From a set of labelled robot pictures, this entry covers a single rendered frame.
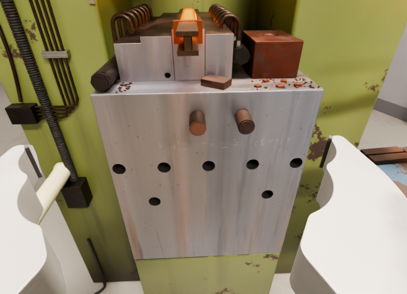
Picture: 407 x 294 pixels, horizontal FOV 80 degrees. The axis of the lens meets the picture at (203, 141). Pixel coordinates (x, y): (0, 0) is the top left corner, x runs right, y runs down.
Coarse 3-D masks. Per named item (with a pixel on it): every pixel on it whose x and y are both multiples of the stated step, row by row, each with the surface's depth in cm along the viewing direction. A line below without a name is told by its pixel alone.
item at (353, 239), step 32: (352, 160) 9; (320, 192) 9; (352, 192) 8; (384, 192) 8; (320, 224) 7; (352, 224) 6; (384, 224) 6; (320, 256) 6; (352, 256) 6; (384, 256) 6; (320, 288) 6; (352, 288) 5; (384, 288) 5
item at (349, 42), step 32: (288, 0) 55; (320, 0) 51; (352, 0) 51; (384, 0) 51; (288, 32) 56; (320, 32) 54; (352, 32) 54; (384, 32) 55; (320, 64) 58; (352, 64) 58; (384, 64) 59; (352, 96) 63; (320, 128) 67; (352, 128) 68; (320, 160) 73; (288, 224) 89; (288, 256) 99
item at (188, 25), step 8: (184, 8) 66; (192, 8) 65; (184, 16) 48; (192, 16) 48; (176, 24) 38; (184, 24) 35; (192, 24) 35; (200, 24) 38; (176, 32) 30; (184, 32) 30; (192, 32) 30; (200, 32) 39; (176, 40) 39; (184, 40) 31; (192, 40) 38; (200, 40) 39; (184, 48) 31; (192, 48) 33
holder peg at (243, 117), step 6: (240, 114) 40; (246, 114) 40; (240, 120) 39; (246, 120) 38; (252, 120) 38; (240, 126) 38; (246, 126) 38; (252, 126) 38; (240, 132) 39; (246, 132) 39
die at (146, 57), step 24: (144, 24) 60; (168, 24) 52; (216, 24) 50; (120, 48) 41; (144, 48) 41; (168, 48) 41; (216, 48) 42; (120, 72) 43; (144, 72) 43; (168, 72) 43; (192, 72) 43; (216, 72) 44
